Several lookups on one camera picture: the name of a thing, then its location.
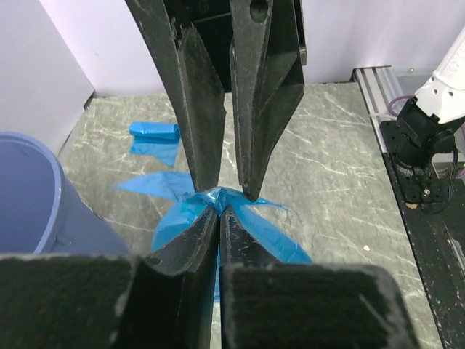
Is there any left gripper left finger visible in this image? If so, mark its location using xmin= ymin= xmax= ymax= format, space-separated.
xmin=1 ymin=207 xmax=219 ymax=348

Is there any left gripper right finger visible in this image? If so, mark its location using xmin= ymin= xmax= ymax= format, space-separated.
xmin=219 ymin=204 xmax=421 ymax=349

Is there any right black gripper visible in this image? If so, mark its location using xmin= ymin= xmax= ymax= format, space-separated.
xmin=126 ymin=1 xmax=307 ymax=201

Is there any blue plastic trash bin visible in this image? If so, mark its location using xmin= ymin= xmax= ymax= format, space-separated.
xmin=1 ymin=132 xmax=129 ymax=255

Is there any blue trash bag roll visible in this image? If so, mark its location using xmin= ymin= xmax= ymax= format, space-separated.
xmin=129 ymin=121 xmax=181 ymax=167

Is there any aluminium rail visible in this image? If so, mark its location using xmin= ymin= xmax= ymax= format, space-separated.
xmin=352 ymin=65 xmax=440 ymax=153

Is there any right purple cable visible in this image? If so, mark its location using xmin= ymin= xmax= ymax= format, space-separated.
xmin=387 ymin=95 xmax=413 ymax=119

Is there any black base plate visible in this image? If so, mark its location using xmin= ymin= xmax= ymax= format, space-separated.
xmin=377 ymin=120 xmax=464 ymax=348

